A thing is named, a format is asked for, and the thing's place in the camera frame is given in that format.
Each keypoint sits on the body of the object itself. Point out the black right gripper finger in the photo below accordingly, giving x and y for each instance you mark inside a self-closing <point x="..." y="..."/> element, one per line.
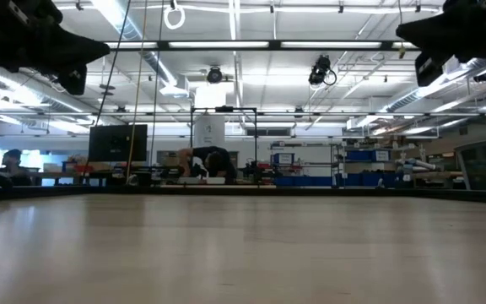
<point x="428" y="69"/>
<point x="441" y="34"/>

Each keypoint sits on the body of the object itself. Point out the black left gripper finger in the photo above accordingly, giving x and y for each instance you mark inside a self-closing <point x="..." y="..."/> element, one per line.
<point x="68" y="48"/>
<point x="74" y="80"/>

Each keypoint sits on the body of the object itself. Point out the metal shelf rack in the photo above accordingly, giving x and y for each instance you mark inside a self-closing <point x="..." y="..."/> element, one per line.
<point x="304" y="148"/>

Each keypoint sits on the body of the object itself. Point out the black monitor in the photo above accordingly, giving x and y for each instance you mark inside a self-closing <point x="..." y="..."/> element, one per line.
<point x="117" y="143"/>

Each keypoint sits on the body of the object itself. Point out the white pipe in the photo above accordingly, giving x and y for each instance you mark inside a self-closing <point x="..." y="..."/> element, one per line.
<point x="416" y="163"/>

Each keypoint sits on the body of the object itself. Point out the person seated at desk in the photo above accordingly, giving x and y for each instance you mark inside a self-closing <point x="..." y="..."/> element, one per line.
<point x="14" y="166"/>

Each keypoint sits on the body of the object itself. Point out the black round ceiling fixture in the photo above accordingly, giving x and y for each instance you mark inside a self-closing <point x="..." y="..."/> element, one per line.
<point x="214" y="75"/>

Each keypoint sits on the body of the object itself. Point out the white pillar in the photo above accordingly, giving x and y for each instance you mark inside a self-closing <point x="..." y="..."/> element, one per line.
<point x="209" y="126"/>

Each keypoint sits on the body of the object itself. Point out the black overhead light bar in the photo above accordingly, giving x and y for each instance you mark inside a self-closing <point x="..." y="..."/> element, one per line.
<point x="268" y="45"/>

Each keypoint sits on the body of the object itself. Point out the person bent over bench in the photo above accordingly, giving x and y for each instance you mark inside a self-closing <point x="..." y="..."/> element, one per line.
<point x="215" y="162"/>

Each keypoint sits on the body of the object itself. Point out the long blue storage bin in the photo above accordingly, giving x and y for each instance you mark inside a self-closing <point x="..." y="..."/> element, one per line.
<point x="304" y="181"/>

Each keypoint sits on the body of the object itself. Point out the black overhead camera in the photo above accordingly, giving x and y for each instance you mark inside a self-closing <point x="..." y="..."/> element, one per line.
<point x="320" y="69"/>

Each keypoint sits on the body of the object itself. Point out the black metal frame stand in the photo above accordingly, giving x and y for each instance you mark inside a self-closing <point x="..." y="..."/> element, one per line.
<point x="224" y="109"/>

